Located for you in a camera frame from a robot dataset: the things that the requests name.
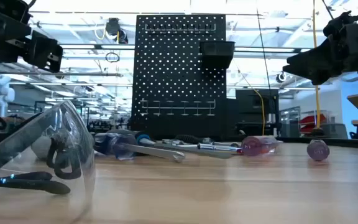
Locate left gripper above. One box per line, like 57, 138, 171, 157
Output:
0, 0, 64, 74

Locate red screwdriver marked 3/16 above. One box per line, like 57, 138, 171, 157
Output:
306, 139, 331, 162

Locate red screwdriver marked 1/4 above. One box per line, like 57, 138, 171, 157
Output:
197, 135, 284, 157

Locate blue clear handle screwdriver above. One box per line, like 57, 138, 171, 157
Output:
93, 133, 236, 161

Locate black blue handle screwdriver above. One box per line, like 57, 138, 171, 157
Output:
104, 129, 198, 149

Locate black ribbed handle driver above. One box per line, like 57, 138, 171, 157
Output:
174, 134, 203, 145

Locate red storage bin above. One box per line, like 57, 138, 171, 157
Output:
299, 113, 328, 134

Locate black cabinet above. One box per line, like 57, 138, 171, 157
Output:
227, 88, 280, 138

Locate clear safety glasses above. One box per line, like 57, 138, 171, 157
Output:
0, 98, 96, 224

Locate black plastic bin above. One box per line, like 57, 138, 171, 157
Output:
199, 40, 236, 70

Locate black metal pegboard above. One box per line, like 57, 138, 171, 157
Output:
131, 14, 228, 141

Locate black round cable reel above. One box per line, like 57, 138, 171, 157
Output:
275, 71, 288, 84

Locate yellow hanging cable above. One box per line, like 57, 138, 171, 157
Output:
311, 0, 322, 130

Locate black round cable base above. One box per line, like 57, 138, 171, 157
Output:
309, 126, 326, 137

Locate black ceiling cable reel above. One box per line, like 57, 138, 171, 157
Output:
93, 17, 129, 45

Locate thin yellow cable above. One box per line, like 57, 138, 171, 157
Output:
236, 68, 266, 137

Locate black aluminium table frame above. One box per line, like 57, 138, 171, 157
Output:
277, 136, 358, 151

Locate silver wire slotted rack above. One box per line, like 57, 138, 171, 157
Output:
144, 22, 217, 34

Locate silver wire ring rack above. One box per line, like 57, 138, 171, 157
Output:
139, 98, 217, 117

